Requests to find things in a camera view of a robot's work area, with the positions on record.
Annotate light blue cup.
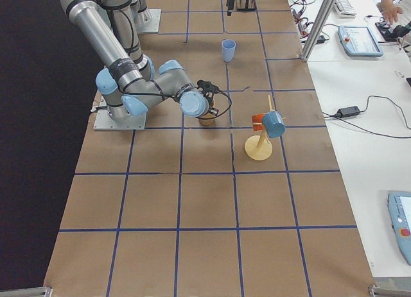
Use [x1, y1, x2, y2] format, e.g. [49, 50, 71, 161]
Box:
[221, 39, 236, 62]

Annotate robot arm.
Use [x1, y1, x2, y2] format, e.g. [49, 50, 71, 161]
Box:
[60, 0, 221, 119]

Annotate bamboo wooden cup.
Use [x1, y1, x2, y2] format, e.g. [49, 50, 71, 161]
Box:
[198, 100, 215, 126]

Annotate person's hand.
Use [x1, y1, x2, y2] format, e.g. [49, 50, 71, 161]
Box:
[381, 2, 403, 24]

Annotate black rack with dowel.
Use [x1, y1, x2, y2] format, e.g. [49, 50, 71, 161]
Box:
[235, 0, 256, 12]

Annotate orange mug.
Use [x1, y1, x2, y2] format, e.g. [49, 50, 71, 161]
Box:
[252, 113, 265, 132]

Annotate wooden mug tree stand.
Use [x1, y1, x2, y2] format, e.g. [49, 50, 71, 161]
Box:
[244, 94, 274, 161]

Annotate blue mug on stand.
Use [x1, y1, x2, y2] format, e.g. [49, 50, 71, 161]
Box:
[262, 110, 286, 138]

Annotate white keyboard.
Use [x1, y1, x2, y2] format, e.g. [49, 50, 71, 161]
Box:
[334, 0, 357, 19]

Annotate blue teach pendant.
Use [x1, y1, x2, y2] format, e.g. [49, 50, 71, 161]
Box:
[337, 26, 383, 57]
[387, 191, 410, 265]

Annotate black power adapter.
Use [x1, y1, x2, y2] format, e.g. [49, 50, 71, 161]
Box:
[335, 106, 361, 118]

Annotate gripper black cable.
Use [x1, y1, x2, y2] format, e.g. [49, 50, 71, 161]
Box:
[211, 88, 232, 115]

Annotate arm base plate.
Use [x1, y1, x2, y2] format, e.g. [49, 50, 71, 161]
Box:
[136, 8, 161, 34]
[93, 92, 147, 131]

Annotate aluminium frame post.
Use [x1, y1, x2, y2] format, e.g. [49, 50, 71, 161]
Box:
[301, 0, 336, 62]

